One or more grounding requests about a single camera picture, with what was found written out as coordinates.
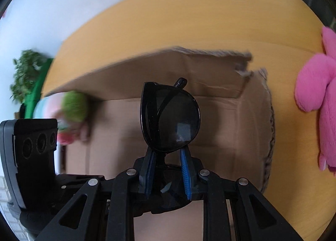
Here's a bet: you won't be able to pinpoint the brown cardboard box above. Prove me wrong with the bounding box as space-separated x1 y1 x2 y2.
43 45 277 241

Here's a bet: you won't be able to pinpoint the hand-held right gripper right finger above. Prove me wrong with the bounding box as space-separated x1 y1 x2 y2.
180 150 303 241

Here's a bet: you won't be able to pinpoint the pink pig plush teal dress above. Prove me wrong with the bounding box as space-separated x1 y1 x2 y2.
34 91 90 146

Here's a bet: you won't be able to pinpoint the green potted plant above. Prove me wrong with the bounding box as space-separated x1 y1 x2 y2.
10 50 51 105

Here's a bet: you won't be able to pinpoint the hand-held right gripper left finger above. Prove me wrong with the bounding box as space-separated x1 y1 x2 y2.
35 151 156 241

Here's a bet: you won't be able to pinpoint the wooden desk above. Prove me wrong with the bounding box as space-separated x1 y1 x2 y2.
42 0 332 241

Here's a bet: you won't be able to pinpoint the black sunglasses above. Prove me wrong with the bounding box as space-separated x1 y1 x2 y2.
134 77 203 215

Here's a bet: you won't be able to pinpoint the pink plush toy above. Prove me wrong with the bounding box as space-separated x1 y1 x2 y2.
294 25 336 172

